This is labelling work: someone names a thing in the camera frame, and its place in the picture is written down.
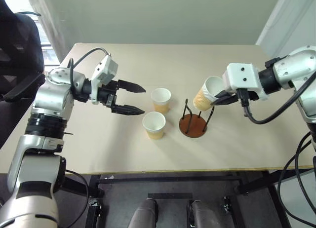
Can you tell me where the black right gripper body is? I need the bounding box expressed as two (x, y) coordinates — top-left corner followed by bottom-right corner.
(228, 88), (259, 105)

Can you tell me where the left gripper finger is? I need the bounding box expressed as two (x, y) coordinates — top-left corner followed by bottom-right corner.
(111, 104), (145, 116)
(117, 79), (147, 94)

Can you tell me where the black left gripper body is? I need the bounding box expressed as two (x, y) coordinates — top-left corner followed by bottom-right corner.
(98, 79), (119, 114)

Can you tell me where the ribbed tan paper cup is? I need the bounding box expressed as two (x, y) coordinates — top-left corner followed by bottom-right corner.
(151, 87), (172, 114)
(142, 111), (166, 141)
(193, 76), (227, 113)

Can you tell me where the white sheer curtain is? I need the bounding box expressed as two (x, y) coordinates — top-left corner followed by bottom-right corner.
(24, 0), (69, 64)
(255, 0), (316, 57)

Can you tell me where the black tape strip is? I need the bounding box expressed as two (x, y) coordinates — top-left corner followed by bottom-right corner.
(147, 192), (194, 199)

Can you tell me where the black office chair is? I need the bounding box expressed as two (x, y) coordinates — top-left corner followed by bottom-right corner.
(0, 0), (46, 150)

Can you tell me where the dark grey rounded shape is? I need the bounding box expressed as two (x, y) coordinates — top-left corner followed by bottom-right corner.
(128, 197), (159, 228)
(189, 200), (236, 228)

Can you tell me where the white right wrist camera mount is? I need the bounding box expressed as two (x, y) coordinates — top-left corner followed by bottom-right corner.
(222, 62), (270, 101)

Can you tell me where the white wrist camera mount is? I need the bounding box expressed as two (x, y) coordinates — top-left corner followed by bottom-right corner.
(222, 62), (270, 101)
(90, 54), (119, 106)

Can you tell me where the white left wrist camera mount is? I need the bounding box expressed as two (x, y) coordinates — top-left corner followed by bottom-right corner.
(90, 54), (119, 106)

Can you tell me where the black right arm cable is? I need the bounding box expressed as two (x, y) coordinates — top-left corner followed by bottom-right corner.
(237, 76), (316, 125)

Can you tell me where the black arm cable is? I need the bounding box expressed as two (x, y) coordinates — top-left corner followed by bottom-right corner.
(237, 76), (316, 125)
(69, 47), (111, 91)

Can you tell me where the wire cup holder wooden base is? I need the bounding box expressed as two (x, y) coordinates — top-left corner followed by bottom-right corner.
(178, 98), (215, 139)

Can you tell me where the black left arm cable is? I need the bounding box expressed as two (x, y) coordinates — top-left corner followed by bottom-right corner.
(69, 47), (111, 91)

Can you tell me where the black metal table frame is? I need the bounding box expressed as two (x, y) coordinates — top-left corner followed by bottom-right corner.
(61, 169), (315, 228)

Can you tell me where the black hanging cable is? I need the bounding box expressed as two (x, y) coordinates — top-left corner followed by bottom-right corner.
(277, 148), (316, 228)
(295, 132), (316, 215)
(64, 169), (90, 228)

